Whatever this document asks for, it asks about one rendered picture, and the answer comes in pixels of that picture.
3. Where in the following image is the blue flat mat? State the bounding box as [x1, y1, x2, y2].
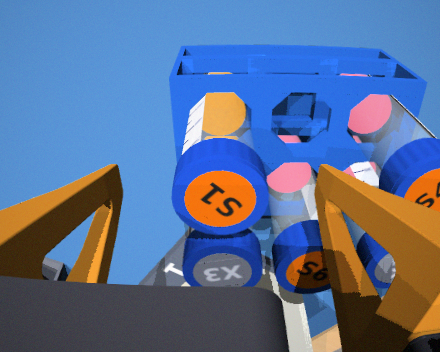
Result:
[0, 0, 440, 285]

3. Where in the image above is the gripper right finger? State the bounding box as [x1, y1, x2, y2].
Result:
[314, 164, 440, 352]

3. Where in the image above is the blue tube rack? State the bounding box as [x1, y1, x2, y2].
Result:
[169, 45, 427, 178]

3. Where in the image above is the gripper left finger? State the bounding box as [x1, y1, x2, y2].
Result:
[0, 164, 123, 284]

